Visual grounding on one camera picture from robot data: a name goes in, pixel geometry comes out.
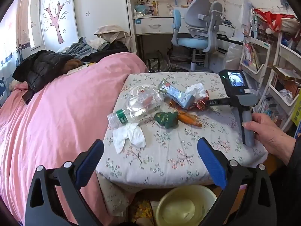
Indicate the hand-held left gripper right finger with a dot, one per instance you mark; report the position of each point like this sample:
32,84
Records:
211,162

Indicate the white desk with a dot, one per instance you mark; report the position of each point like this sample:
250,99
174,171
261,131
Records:
150,22

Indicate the pink curtain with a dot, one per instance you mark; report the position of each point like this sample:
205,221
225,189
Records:
23,16

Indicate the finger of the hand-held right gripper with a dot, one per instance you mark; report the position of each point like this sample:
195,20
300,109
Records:
217,102

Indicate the person's right hand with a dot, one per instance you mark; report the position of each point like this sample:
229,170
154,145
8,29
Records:
270,136

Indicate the red snack bag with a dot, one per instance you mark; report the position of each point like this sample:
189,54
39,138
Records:
202,103

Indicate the orange carrot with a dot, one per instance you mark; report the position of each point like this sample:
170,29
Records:
188,119

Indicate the clear storage bag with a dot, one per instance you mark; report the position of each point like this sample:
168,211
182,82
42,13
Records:
157,63

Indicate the green packet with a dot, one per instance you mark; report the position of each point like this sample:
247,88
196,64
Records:
165,120

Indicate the floral tablecloth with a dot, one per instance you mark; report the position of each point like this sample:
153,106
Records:
176,150

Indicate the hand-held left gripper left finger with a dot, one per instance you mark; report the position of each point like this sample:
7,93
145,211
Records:
93,157

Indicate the clear plastic bottle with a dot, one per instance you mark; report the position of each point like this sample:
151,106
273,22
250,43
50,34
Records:
138,108

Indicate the yellow plastic basin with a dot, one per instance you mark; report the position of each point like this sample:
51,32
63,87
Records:
183,209

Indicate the brown plush toy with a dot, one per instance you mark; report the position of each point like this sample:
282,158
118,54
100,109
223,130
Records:
74,64

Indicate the white plastic bag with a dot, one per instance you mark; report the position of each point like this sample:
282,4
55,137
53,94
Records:
234,56

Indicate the white desk drawer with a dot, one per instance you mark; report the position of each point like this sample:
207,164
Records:
152,26

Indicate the clear plastic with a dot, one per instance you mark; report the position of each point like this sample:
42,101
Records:
140,90

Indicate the cartoon printed bedding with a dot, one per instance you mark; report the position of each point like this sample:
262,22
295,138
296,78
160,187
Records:
7,80

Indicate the white book rack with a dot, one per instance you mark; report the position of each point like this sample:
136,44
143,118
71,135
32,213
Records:
282,96
257,58

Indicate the beige cloth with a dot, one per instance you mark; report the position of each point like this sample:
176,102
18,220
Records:
110,33

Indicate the pile of denim clothes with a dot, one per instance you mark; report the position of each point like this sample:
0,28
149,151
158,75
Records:
80,48

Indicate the blue snack packet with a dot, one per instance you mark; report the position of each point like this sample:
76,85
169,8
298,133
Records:
176,94

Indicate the pink blanket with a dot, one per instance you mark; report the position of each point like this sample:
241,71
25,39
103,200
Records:
58,127

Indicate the yellow booklet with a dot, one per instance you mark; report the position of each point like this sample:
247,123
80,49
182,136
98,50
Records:
81,68

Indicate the white tissue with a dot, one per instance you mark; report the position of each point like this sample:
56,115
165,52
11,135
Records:
131,134
195,89

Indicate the black puffer jacket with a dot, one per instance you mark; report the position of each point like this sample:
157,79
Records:
44,68

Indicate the blue grey desk chair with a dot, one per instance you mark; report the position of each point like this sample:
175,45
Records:
199,16

